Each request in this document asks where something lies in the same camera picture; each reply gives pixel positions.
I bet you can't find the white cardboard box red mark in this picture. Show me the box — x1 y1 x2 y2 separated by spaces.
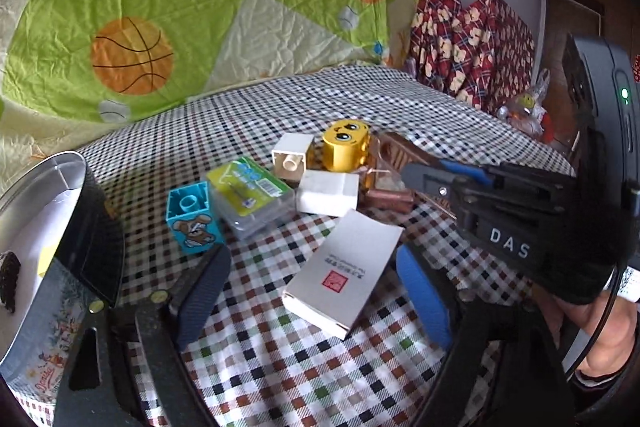
281 208 405 340

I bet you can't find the clear floss pick box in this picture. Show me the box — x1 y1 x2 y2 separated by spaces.
206 157 296 240

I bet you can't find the round metal tin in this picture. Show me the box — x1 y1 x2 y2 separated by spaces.
0 151 126 405

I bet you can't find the yellow toy block with face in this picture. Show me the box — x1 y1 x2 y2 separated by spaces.
321 119 372 172

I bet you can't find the black cable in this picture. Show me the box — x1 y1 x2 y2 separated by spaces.
562 187 640 378

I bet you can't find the white toy block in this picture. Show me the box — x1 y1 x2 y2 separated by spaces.
272 133 314 180

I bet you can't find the blue toy block mouse print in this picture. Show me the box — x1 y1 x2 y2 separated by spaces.
166 183 224 254

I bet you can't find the clear plastic bag with smiley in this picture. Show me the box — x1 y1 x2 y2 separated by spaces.
500 69 557 142

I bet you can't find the yellow paper note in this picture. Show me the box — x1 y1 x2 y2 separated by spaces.
39 244 59 276

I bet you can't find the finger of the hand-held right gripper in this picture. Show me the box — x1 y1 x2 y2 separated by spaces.
402 162 466 210
432 158 576 190

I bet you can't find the small white box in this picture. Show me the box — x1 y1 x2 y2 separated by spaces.
296 170 361 216

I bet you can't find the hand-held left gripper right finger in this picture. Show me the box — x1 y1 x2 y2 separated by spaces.
395 243 576 427

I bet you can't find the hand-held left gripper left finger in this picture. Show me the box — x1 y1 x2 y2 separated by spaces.
52 244 233 427

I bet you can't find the black glittery ornament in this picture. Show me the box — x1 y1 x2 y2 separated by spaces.
0 252 22 312

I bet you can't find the basketball print bed sheet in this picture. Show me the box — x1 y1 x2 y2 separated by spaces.
0 0 426 168

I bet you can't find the person's right forearm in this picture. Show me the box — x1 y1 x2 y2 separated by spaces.
547 264 640 390

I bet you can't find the red plaid bear print cloth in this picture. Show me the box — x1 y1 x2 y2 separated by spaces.
407 0 536 112

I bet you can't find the dark wooden door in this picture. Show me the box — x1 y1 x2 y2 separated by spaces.
530 0 618 148

